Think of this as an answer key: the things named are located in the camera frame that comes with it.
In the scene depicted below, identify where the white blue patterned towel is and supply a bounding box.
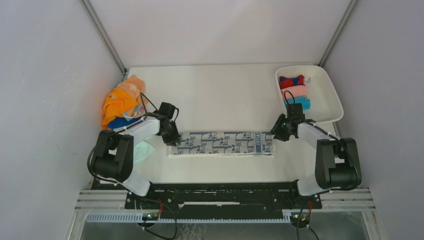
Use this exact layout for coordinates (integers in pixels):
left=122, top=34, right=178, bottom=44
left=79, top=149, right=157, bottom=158
left=168, top=131, right=276, bottom=157

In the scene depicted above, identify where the white plastic tray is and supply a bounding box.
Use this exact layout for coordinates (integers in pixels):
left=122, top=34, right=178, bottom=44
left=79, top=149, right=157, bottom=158
left=275, top=65, right=344, bottom=123

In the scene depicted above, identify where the orange towel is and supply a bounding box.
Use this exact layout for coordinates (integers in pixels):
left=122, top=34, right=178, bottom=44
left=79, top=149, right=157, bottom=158
left=101, top=75, right=149, bottom=129

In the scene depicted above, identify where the mint green towel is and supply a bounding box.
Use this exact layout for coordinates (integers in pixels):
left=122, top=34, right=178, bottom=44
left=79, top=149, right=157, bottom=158
left=133, top=141, right=156, bottom=164

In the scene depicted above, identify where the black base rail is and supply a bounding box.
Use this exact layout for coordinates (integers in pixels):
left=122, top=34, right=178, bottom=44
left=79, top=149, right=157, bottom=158
left=124, top=181, right=322, bottom=221

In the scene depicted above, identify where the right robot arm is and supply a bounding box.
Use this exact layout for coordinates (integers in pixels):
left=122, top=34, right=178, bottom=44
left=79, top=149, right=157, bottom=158
left=270, top=113, right=362, bottom=208

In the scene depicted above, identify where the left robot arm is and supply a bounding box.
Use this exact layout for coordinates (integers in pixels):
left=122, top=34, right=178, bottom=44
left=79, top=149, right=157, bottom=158
left=87, top=113, right=181, bottom=209

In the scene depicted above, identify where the bright blue towel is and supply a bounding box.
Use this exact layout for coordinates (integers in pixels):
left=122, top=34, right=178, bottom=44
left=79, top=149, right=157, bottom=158
left=284, top=96, right=311, bottom=111

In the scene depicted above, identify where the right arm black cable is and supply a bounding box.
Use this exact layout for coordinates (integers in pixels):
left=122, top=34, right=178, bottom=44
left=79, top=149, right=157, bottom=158
left=283, top=90, right=363, bottom=186

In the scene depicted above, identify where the pink rolled towel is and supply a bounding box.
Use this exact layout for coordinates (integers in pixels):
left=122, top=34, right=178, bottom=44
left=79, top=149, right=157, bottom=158
left=280, top=85, right=307, bottom=100

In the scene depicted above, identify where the red blue rolled towel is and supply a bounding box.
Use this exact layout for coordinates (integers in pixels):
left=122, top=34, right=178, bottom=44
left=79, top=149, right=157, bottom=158
left=278, top=74, right=305, bottom=90

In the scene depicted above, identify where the dark blue towel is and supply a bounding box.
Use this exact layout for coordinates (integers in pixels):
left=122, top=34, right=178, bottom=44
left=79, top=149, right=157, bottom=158
left=106, top=117, right=141, bottom=130

